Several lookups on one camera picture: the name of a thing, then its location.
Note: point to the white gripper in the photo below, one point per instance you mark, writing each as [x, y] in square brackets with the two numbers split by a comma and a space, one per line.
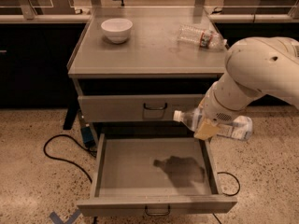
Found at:
[218, 112]

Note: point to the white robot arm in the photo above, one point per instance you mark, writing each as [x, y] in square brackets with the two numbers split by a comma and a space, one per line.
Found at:
[254, 67]

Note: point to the open middle grey drawer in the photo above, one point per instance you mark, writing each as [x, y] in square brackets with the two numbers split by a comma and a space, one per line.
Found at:
[154, 177]

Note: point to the grey drawer cabinet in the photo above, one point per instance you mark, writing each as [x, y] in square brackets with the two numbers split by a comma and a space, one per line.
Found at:
[151, 61]

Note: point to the clear red label bottle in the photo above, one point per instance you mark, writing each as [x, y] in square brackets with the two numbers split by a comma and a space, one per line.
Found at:
[202, 38]

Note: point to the closed upper grey drawer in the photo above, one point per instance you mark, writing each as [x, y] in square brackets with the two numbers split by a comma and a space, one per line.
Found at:
[127, 108]

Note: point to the blue power adapter box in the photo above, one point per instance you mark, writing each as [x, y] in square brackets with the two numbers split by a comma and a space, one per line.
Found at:
[87, 136]

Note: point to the white ceramic bowl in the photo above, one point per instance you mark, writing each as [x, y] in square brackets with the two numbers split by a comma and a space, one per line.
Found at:
[117, 30]

